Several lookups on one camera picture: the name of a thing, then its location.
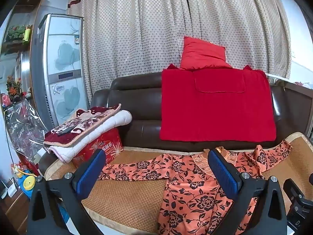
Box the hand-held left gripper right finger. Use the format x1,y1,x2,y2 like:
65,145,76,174
207,148,288,235

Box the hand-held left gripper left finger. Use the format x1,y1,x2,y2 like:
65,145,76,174
26,149,107,235

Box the orange floral garment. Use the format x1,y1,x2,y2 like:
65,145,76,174
99,139,294,235

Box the red gift box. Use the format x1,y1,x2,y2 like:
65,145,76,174
71,128,124,169

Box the woven straw seat mat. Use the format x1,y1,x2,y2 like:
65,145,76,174
44,132,313,235

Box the white folded quilt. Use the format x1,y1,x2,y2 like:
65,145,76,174
48,110,133,164

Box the maroon floral folded blanket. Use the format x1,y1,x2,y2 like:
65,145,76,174
43,103,122,147

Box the black remote control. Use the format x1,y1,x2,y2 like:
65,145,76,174
57,126,74,136

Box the blue and yellow toy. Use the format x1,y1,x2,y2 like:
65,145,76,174
11,163,43,199

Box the red blanket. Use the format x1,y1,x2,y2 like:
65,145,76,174
159,64,277,142

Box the clear plastic sheet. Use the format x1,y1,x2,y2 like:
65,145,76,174
5,100,49,162

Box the brown leather sofa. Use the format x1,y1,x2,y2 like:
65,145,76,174
39,72,313,177

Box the artificial flower arrangement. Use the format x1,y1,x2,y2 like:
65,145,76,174
6,76,23,101

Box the red pillow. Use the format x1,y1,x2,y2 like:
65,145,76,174
179,36,233,70

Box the standing air conditioner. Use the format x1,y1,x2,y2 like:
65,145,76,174
30,13,90,128

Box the beige dotted curtain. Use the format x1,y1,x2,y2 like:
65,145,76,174
67,0,292,98

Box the green decor figure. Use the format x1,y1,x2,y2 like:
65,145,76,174
8,24,32,41

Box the wooden display cabinet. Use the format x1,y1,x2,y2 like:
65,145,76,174
0,0,49,103

